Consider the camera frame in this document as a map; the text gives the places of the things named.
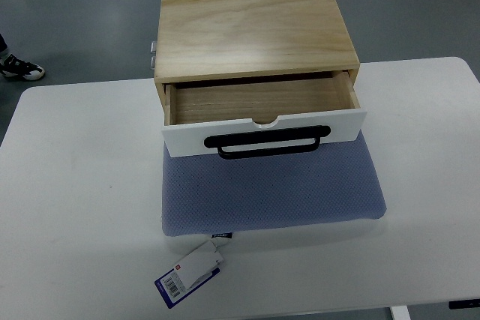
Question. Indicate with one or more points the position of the black drawer handle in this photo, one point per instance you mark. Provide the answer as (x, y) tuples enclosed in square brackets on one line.
[(220, 142)]

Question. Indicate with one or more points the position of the white top drawer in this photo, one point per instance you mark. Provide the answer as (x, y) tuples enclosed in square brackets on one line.
[(195, 110)]

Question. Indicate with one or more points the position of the wooden drawer cabinet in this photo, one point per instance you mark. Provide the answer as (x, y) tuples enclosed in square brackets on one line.
[(201, 40)]

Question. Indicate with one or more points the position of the blue mesh cushion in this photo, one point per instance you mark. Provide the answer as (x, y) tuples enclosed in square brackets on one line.
[(206, 194)]

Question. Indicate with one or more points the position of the white and blue paper tag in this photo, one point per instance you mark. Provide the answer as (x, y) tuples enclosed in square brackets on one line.
[(190, 273)]

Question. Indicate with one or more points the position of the white table leg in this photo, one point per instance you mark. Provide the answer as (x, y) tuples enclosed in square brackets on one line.
[(400, 313)]

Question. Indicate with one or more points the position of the person in black clothes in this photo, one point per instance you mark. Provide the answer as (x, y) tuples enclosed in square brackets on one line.
[(11, 66)]

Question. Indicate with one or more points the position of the black table control panel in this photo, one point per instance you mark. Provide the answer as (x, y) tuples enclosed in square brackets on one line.
[(464, 304)]

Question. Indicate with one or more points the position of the metal bracket at table edge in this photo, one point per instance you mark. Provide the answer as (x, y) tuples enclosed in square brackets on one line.
[(153, 54)]

